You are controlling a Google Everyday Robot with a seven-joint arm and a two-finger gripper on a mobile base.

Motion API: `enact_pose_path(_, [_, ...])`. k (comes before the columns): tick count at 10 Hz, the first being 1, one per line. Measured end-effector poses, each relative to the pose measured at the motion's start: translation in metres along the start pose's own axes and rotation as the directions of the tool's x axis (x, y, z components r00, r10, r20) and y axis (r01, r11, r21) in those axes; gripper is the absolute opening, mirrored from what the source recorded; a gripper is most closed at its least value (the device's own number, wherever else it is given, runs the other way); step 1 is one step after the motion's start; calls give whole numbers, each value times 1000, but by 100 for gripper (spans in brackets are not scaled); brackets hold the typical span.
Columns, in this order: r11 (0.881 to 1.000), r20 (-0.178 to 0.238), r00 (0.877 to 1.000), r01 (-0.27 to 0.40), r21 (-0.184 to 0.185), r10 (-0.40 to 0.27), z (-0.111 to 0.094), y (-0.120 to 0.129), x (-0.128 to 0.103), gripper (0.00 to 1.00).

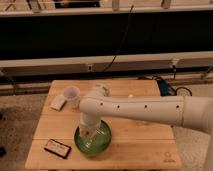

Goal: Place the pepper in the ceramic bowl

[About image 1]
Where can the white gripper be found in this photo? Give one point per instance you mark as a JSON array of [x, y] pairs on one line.
[[88, 130]]

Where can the black card box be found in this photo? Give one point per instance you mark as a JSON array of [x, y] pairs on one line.
[[57, 148]]

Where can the green ceramic bowl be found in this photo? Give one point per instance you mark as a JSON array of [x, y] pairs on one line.
[[94, 145]]

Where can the small beige box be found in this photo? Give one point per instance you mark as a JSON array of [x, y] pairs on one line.
[[58, 102]]

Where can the wooden table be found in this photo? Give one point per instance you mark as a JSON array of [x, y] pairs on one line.
[[134, 145]]

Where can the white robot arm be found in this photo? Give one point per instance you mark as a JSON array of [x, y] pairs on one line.
[[190, 112]]

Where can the translucent plastic cup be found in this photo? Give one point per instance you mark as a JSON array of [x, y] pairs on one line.
[[72, 96]]

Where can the blue device on floor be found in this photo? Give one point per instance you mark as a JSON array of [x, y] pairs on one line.
[[165, 88]]

